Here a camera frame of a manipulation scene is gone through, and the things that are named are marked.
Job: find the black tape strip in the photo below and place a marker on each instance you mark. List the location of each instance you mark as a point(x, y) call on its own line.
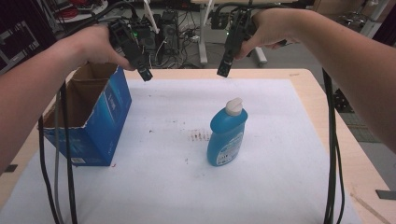
point(386, 194)
point(11, 168)

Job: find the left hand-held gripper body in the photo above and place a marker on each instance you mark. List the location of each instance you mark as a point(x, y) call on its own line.
point(146, 35)

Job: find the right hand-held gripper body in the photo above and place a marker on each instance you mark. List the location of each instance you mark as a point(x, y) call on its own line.
point(237, 31)

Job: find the white metal post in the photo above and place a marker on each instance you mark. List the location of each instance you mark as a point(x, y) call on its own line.
point(375, 17)

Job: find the black case with metal edges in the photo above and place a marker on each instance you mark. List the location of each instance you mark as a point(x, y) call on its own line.
point(18, 40)

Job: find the person's right hand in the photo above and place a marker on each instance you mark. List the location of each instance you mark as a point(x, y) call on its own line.
point(277, 28)

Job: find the blue cardboard box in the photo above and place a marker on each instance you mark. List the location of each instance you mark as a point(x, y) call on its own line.
point(106, 124)

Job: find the person's left hand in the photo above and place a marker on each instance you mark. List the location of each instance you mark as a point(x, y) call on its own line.
point(93, 45)

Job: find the black computer tower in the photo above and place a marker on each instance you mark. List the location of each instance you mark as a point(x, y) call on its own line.
point(148, 39)
point(169, 40)

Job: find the white table mat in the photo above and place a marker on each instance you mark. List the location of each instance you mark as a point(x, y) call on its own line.
point(162, 186)

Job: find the white power strip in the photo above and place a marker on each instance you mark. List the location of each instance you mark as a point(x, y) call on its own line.
point(194, 38)

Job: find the round white table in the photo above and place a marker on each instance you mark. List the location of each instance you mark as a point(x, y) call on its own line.
point(93, 11)

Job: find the blue detergent bottle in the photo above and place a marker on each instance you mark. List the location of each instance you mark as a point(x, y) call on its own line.
point(225, 137)

